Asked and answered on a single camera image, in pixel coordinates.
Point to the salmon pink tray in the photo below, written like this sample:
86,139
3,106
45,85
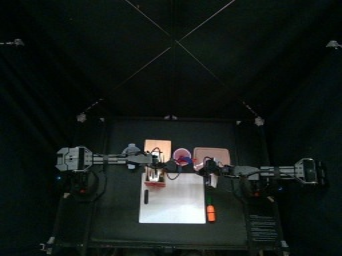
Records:
218,153

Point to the grey frame clamp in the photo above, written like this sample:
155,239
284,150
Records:
333,44
170,117
18,42
260,121
81,117

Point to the blue toy piece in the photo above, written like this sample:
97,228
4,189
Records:
188,160

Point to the black marker pen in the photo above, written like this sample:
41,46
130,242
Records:
146,197

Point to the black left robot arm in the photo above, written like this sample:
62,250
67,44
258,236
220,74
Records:
102,159

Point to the pink plastic bowl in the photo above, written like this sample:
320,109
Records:
179,154

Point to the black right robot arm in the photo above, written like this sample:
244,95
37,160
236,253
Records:
272,172

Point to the wooden cutting board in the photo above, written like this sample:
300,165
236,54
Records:
151,146

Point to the orange toy carrot green top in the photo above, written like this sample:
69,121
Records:
212,211

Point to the white printed label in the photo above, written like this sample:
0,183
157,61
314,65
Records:
262,230

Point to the white cutting board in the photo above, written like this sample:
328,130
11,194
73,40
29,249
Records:
174,203

